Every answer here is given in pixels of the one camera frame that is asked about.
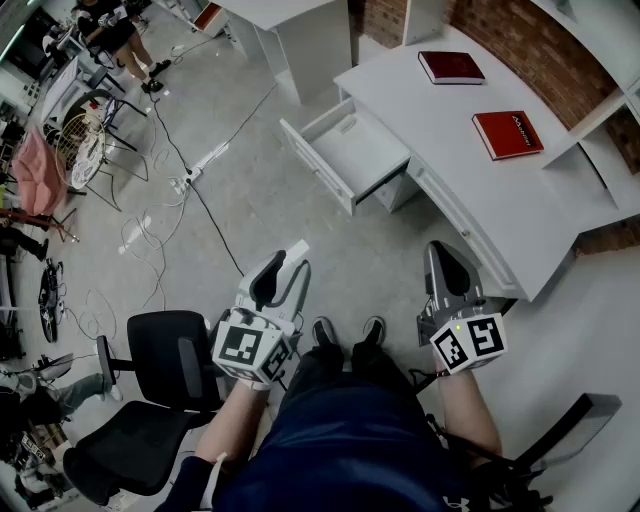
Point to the person's left shoe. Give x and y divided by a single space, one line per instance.
324 332

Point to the person's dark blue shirt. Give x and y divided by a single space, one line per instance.
350 450

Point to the person's right shoe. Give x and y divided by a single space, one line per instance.
373 331

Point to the person's black trousers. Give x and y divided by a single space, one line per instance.
320 365

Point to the white drawer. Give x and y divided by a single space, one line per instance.
360 155

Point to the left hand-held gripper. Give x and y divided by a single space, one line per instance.
240 345

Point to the pink cloth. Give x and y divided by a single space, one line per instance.
37 175

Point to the person's shoe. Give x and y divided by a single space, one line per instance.
373 331
324 332

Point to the dark red book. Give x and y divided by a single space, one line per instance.
450 66

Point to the red metal stand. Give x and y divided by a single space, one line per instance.
50 225

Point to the black office chair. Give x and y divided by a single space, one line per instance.
160 355

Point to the person's right forearm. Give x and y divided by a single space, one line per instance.
470 410

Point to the patterned round cushion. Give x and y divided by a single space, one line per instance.
87 160

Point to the person's left forearm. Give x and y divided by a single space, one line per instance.
235 425

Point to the bright red book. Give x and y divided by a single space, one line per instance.
506 135

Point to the black round device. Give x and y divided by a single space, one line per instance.
50 300

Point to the white desk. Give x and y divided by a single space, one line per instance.
450 145

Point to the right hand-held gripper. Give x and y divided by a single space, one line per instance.
470 342

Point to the red-brown board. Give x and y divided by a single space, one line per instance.
205 15

